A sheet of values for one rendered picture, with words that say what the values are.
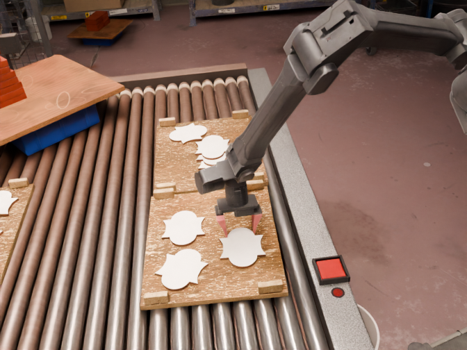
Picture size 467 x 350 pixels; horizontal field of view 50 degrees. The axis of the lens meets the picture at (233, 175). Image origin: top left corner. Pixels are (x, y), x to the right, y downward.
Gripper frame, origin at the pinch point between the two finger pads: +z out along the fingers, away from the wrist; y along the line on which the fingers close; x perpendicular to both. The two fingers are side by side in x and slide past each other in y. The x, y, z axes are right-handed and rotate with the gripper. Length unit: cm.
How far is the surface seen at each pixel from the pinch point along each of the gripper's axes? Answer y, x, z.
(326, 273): 18.7, -16.1, 5.3
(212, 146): -2.8, 39.5, -9.7
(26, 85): -70, 86, -27
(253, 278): 0.9, -14.9, 4.5
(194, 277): -13.1, -12.6, 3.2
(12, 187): -67, 35, -6
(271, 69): 67, 310, 31
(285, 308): 6.9, -23.3, 7.9
